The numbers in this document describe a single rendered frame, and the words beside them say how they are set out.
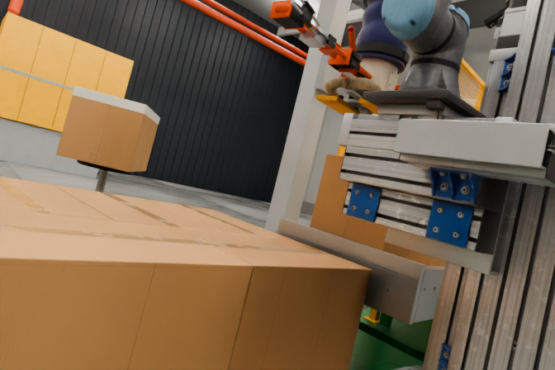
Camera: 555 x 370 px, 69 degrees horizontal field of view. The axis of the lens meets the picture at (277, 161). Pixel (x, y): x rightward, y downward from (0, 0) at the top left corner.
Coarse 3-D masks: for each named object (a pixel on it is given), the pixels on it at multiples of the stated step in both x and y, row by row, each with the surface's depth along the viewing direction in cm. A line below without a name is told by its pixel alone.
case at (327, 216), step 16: (336, 160) 180; (336, 176) 178; (320, 192) 182; (336, 192) 176; (320, 208) 180; (336, 208) 174; (320, 224) 178; (336, 224) 172; (352, 224) 166; (368, 224) 160; (368, 240) 159; (384, 240) 154; (400, 256) 161; (416, 256) 170
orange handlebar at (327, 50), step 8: (280, 8) 114; (288, 8) 114; (312, 24) 123; (304, 32) 127; (312, 32) 125; (320, 48) 136; (328, 48) 138; (336, 48) 135; (336, 56) 143; (344, 56) 140; (360, 72) 151
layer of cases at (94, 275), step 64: (0, 192) 115; (64, 192) 145; (0, 256) 63; (64, 256) 71; (128, 256) 82; (192, 256) 96; (256, 256) 115; (320, 256) 145; (0, 320) 64; (64, 320) 71; (128, 320) 80; (192, 320) 91; (256, 320) 106; (320, 320) 127
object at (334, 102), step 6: (318, 96) 160; (324, 96) 158; (330, 96) 157; (336, 96) 155; (342, 96) 164; (324, 102) 163; (330, 102) 160; (336, 102) 158; (342, 102) 158; (336, 108) 168; (342, 108) 165; (348, 108) 163; (354, 108) 166; (342, 114) 177; (360, 114) 171
